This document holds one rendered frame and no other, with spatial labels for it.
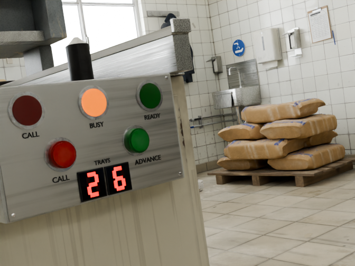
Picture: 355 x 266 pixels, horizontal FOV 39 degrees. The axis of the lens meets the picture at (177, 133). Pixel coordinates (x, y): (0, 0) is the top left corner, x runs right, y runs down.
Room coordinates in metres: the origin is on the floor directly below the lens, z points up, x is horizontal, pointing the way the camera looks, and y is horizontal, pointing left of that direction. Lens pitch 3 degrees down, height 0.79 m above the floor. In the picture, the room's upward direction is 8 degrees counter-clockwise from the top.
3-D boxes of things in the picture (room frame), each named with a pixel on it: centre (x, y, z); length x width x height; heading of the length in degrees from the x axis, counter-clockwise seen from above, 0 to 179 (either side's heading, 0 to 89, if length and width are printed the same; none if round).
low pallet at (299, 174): (4.65, -0.93, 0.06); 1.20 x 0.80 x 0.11; 42
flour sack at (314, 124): (4.43, -1.10, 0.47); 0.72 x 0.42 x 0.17; 135
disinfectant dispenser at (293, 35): (5.06, -1.27, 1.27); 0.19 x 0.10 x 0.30; 129
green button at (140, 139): (0.60, 0.05, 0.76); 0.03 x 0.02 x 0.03; 128
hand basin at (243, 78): (5.54, -0.75, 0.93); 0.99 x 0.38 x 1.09; 39
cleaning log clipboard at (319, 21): (4.88, -1.53, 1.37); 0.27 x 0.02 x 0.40; 39
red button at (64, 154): (0.54, 0.13, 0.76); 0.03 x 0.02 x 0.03; 128
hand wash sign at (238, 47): (5.74, -0.83, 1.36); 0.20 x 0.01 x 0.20; 39
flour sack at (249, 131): (4.87, -0.78, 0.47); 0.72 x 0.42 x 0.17; 130
